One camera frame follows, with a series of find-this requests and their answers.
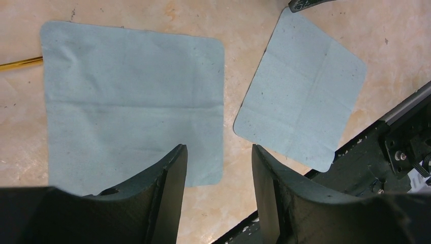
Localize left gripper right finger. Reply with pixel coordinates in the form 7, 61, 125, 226
252, 144, 430, 243

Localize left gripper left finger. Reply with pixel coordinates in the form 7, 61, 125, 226
1, 144, 188, 243

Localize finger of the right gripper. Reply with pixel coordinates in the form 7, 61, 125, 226
288, 0, 333, 13

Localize blue cleaning cloth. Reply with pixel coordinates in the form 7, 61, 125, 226
40, 21, 225, 196
233, 9, 367, 172

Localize orange tinted sunglasses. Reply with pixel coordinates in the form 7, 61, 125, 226
1, 56, 43, 72

